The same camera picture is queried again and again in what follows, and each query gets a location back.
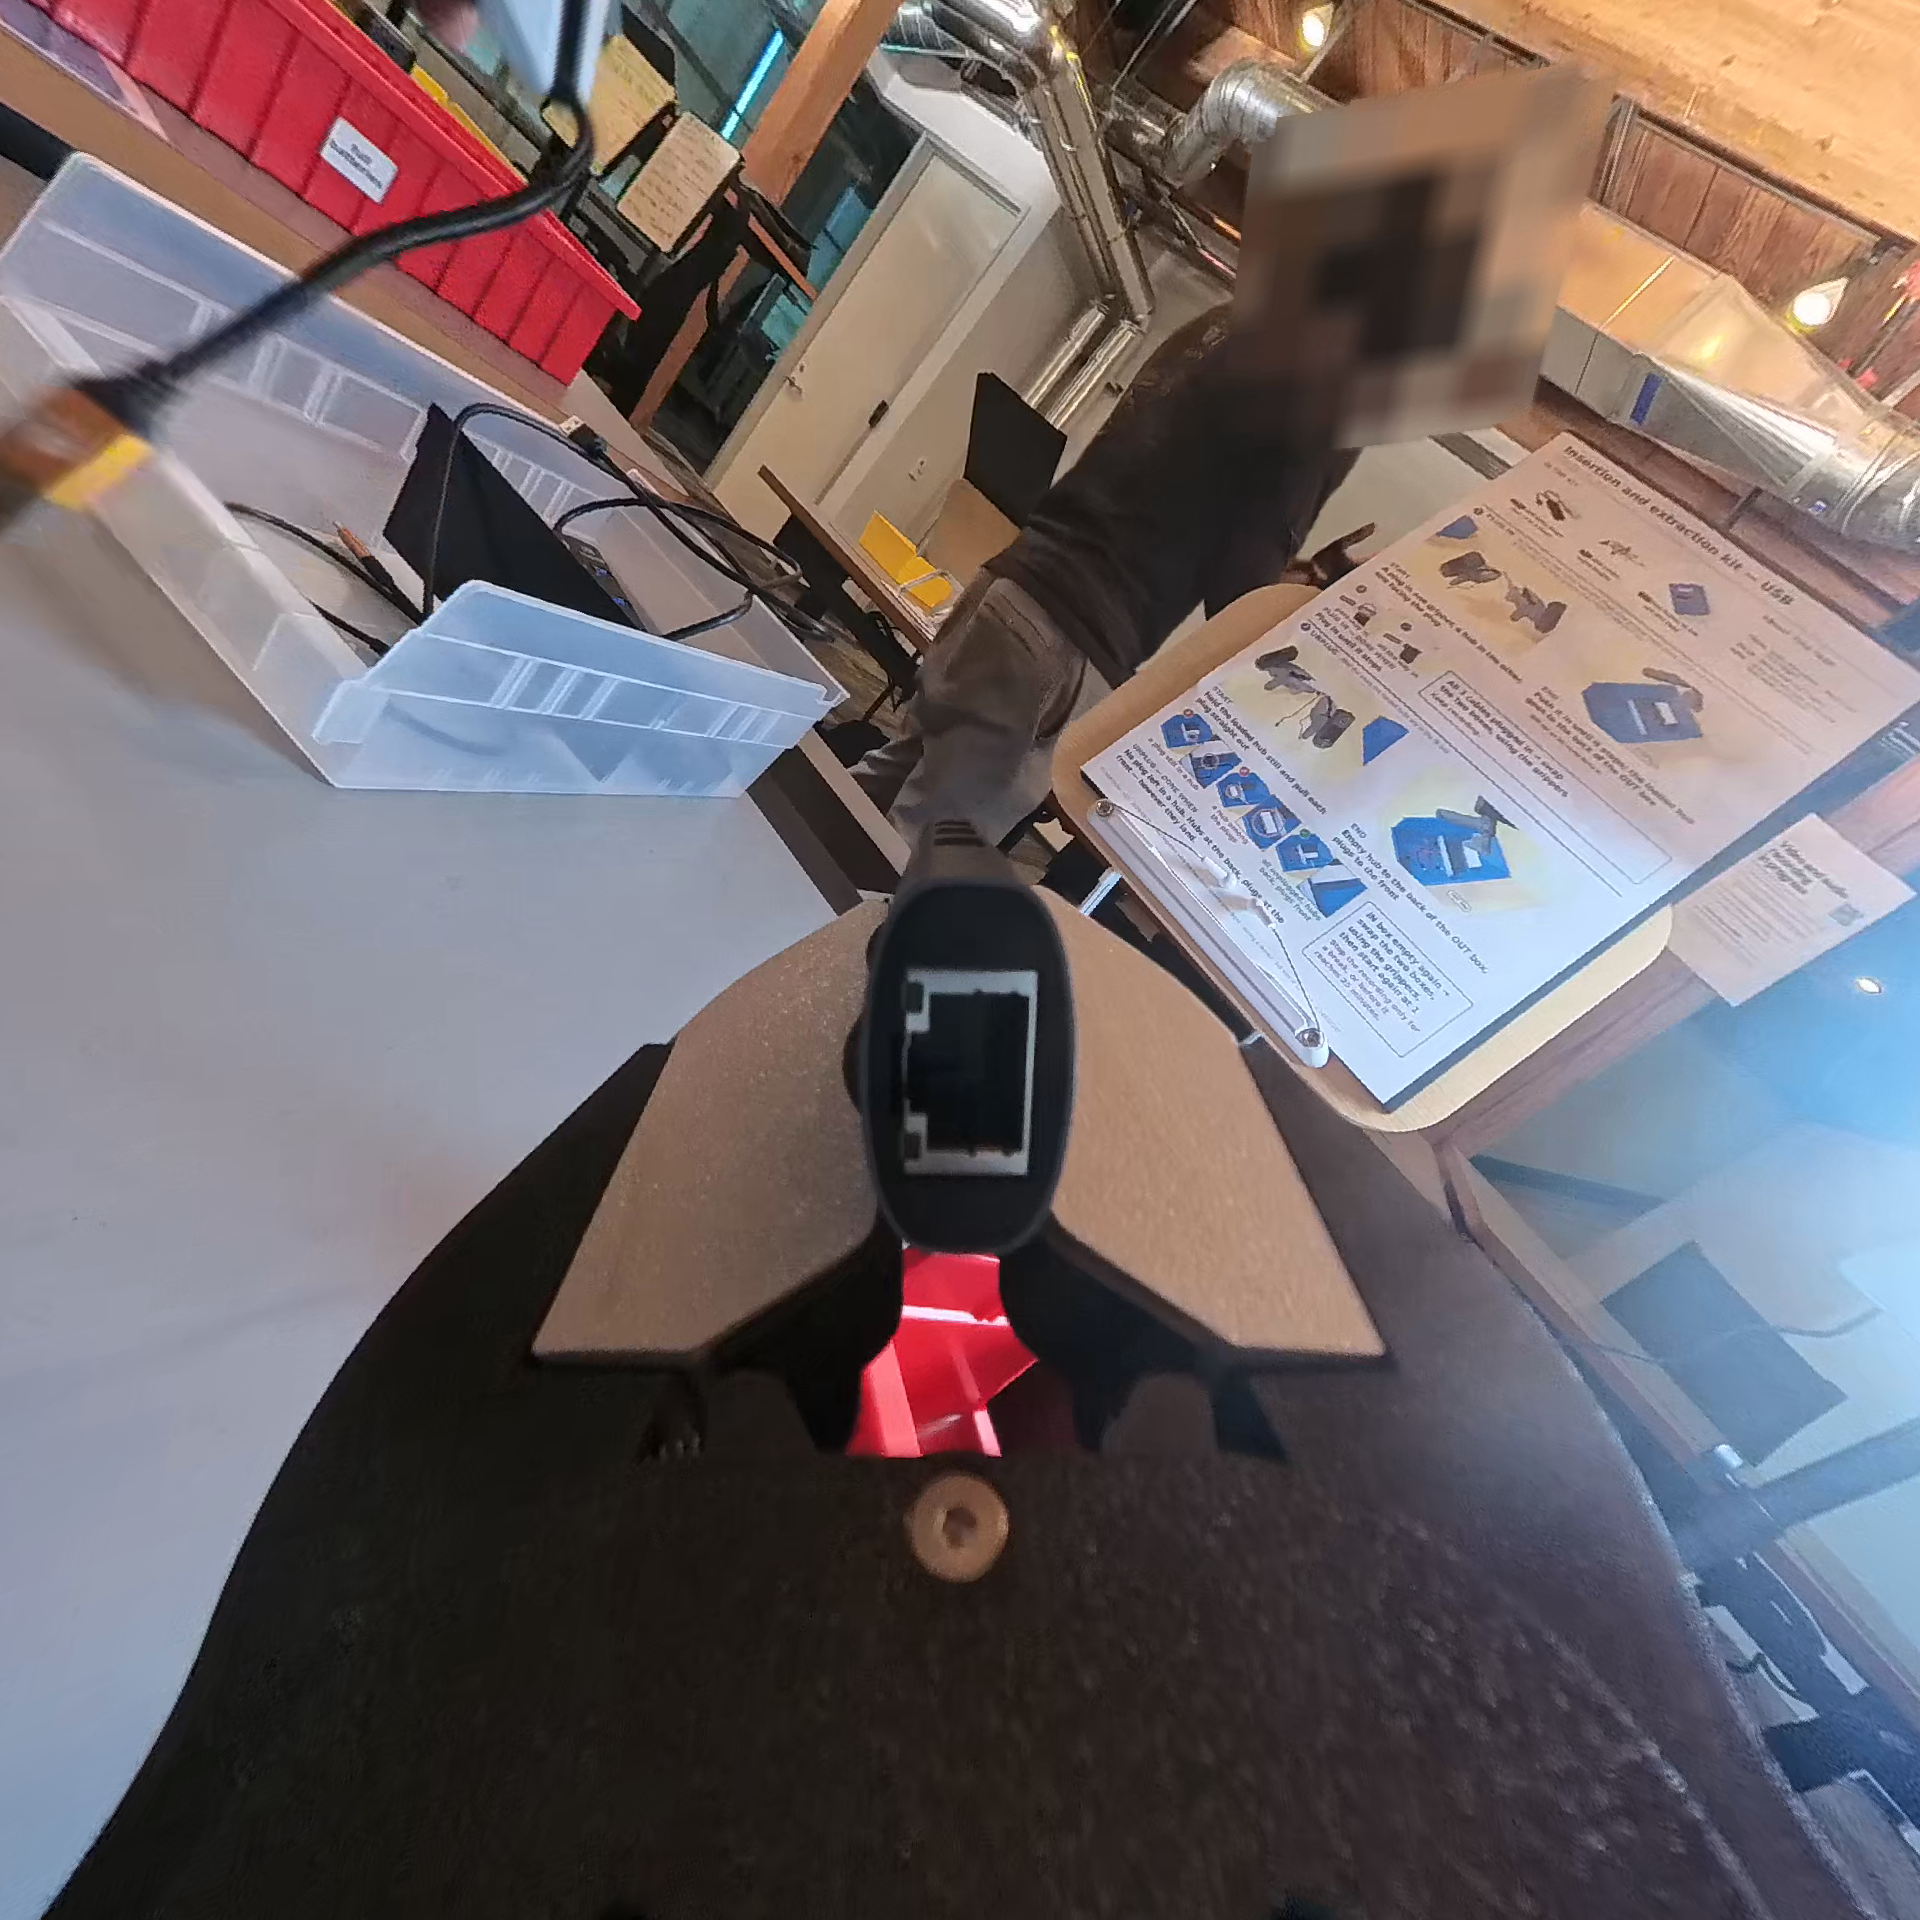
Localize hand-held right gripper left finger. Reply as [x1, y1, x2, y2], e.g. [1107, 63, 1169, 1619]
[529, 901, 905, 1453]

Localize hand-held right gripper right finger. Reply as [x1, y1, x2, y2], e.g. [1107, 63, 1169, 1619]
[999, 896, 1393, 1453]

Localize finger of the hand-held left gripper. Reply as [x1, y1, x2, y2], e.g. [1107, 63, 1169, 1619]
[479, 0, 620, 89]

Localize grey usb hub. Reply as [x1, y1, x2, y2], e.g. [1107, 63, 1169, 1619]
[855, 883, 1087, 1257]

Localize red plastic bin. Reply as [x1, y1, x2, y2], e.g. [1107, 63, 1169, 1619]
[844, 1245, 1087, 1460]

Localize clear plastic bin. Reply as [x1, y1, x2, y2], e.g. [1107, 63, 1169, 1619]
[0, 151, 845, 797]

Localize orange-plug braided cable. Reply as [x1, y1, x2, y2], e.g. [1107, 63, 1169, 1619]
[0, 59, 605, 530]

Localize whiteboard on stand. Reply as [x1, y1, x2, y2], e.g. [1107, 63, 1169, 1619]
[585, 37, 676, 175]
[617, 113, 745, 253]

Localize long red divider bin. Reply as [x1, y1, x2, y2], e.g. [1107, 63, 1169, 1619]
[28, 0, 643, 387]

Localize white poster stand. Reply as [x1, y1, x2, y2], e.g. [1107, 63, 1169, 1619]
[1093, 800, 1335, 1071]

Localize black bin divider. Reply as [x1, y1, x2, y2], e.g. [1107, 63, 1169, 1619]
[383, 403, 635, 634]

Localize instruction poster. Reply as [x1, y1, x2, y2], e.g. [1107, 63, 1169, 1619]
[1079, 432, 1898, 1106]

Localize black flat panel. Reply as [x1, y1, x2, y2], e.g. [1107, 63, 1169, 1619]
[961, 371, 1072, 521]

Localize yellow bin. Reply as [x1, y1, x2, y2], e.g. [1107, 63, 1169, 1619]
[853, 511, 963, 613]

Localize small paper note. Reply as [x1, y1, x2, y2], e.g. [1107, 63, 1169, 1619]
[1668, 815, 1876, 1011]

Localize wooden post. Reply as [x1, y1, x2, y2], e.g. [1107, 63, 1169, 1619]
[738, 0, 905, 203]

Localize metal duct pipes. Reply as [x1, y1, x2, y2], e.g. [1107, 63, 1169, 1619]
[930, 0, 1353, 425]

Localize large metal duct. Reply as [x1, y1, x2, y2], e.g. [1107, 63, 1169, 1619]
[1543, 244, 1920, 544]

